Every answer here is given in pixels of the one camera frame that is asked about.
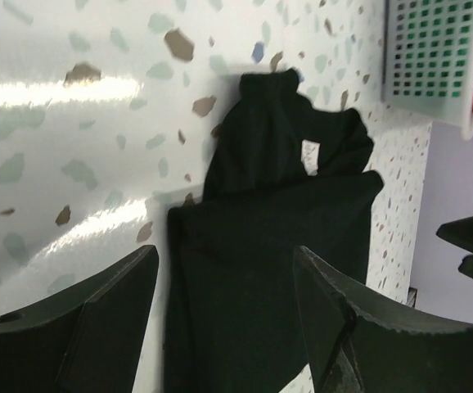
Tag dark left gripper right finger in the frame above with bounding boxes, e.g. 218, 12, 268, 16
294, 246, 473, 392

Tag black t shirt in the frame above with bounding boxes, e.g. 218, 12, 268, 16
163, 70, 384, 392

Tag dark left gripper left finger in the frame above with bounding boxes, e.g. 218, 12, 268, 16
0, 246, 159, 392

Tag white plastic laundry basket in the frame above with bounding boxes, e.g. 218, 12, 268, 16
382, 0, 473, 140

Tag white shirt neck label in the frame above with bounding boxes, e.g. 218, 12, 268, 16
301, 140, 320, 176

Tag green t shirt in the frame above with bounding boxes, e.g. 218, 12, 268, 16
391, 0, 473, 98

